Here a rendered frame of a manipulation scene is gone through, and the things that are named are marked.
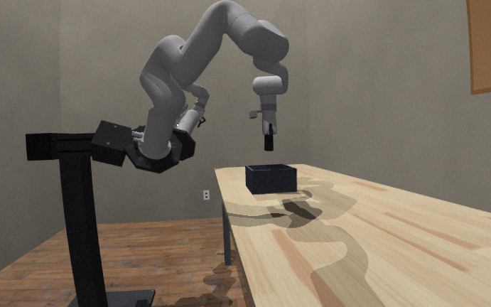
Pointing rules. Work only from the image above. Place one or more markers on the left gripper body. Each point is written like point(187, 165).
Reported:
point(199, 110)

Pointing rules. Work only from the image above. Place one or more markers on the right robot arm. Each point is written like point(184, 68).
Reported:
point(185, 61)

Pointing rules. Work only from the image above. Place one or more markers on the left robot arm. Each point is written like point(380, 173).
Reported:
point(189, 120)

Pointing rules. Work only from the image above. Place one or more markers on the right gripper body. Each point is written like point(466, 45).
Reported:
point(268, 117)

